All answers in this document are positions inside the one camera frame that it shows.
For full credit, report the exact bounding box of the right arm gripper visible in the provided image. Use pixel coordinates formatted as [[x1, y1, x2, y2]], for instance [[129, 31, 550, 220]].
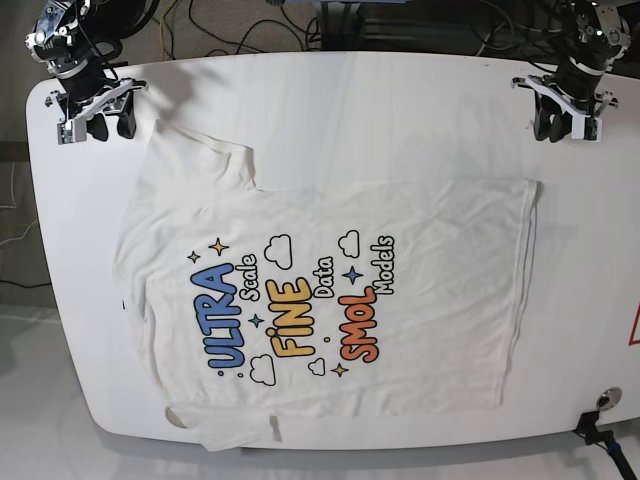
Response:
[[45, 77, 148, 141]]

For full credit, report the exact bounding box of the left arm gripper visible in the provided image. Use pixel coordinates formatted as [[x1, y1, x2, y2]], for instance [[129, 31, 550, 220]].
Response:
[[511, 75, 619, 142]]

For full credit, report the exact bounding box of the white printed T-shirt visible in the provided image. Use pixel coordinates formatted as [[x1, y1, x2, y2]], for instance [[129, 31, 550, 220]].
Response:
[[113, 122, 538, 451]]

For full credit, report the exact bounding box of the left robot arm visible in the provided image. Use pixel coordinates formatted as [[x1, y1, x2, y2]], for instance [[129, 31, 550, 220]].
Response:
[[511, 1, 632, 143]]

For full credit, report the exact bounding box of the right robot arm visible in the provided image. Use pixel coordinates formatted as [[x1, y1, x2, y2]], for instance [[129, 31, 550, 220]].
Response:
[[25, 0, 159, 145]]

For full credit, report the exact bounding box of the red warning sticker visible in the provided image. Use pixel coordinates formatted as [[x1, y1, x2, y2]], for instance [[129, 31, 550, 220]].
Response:
[[628, 305, 640, 346]]

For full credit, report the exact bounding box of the right metal table grommet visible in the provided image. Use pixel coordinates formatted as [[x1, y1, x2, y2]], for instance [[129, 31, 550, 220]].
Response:
[[596, 387, 622, 411]]

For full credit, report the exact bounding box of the left table grommet hole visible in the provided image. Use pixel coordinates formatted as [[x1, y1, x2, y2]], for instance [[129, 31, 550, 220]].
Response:
[[164, 407, 186, 429]]

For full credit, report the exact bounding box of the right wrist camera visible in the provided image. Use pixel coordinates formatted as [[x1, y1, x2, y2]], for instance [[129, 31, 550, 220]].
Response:
[[56, 118, 88, 145]]

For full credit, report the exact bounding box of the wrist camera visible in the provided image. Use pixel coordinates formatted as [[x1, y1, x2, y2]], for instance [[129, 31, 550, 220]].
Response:
[[570, 114, 602, 142], [56, 118, 88, 145]]

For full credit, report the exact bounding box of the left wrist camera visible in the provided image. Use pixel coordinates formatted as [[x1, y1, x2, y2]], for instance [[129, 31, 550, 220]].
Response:
[[570, 114, 602, 142]]

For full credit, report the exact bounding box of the yellow floor cable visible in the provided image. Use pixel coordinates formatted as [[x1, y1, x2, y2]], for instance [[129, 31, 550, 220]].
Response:
[[158, 0, 174, 62]]

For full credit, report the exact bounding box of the black equipment frame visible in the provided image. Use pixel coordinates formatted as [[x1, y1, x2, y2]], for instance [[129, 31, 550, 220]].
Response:
[[314, 1, 363, 51]]

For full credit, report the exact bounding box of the black clamp with cable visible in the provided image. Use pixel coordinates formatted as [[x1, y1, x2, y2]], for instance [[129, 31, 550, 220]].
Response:
[[573, 411, 638, 480]]

